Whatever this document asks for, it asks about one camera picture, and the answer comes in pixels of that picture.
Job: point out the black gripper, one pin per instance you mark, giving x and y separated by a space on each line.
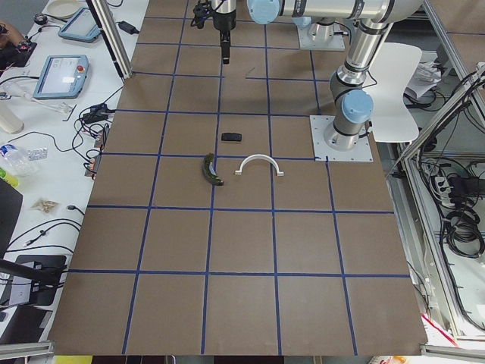
223 22

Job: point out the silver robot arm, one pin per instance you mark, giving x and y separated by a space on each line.
353 105

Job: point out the black power adapter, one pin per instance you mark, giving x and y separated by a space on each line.
127 27

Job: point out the black brake pad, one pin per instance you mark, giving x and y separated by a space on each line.
231 137

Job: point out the olive brake shoe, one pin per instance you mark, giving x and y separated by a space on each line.
209 171

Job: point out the blue teach pendant far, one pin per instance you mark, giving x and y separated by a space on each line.
81 27

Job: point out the blue teach pendant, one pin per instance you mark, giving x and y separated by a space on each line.
81 27
62 77

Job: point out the blue teach pendant near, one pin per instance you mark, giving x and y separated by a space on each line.
62 77

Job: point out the beige plate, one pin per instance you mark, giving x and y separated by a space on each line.
63 9

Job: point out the white chair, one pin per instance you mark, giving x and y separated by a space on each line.
392 68

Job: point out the plastic water bottle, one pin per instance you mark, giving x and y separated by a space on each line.
18 160

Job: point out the bag of small parts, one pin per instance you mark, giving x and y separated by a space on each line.
46 206

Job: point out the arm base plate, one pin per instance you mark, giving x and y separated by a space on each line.
330 146
320 34

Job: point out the aluminium frame post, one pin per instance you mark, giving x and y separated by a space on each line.
108 29

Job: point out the white curved plastic bracket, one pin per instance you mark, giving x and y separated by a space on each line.
259 159

